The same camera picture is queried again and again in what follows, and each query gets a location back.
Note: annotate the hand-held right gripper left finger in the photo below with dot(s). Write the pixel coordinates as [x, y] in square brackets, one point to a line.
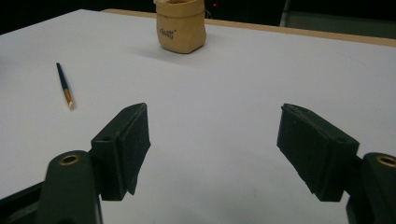
[124, 155]

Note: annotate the dark thin brush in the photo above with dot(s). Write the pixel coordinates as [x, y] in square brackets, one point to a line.
[64, 83]

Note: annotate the white table cover board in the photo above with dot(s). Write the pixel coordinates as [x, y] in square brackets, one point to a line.
[218, 87]

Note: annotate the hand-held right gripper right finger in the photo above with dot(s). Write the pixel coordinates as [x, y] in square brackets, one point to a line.
[314, 149]

